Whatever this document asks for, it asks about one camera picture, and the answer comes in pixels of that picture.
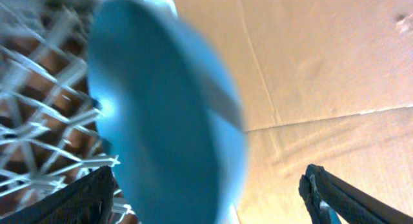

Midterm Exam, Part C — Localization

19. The light blue cup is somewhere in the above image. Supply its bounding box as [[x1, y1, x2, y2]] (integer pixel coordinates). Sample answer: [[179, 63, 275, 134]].
[[139, 0, 178, 18]]

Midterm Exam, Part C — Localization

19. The grey dishwasher rack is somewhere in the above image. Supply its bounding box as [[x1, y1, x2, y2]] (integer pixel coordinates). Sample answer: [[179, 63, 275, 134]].
[[1, 0, 137, 223]]

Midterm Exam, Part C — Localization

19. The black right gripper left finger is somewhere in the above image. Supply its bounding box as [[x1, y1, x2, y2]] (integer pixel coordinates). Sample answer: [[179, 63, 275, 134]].
[[1, 166, 114, 224]]

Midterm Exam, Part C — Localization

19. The dark blue plate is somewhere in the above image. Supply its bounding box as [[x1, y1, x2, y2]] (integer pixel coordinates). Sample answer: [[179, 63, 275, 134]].
[[87, 0, 248, 223]]

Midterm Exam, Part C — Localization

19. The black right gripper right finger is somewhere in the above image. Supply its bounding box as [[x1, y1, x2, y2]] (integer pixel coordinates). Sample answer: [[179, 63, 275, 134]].
[[299, 164, 412, 224]]

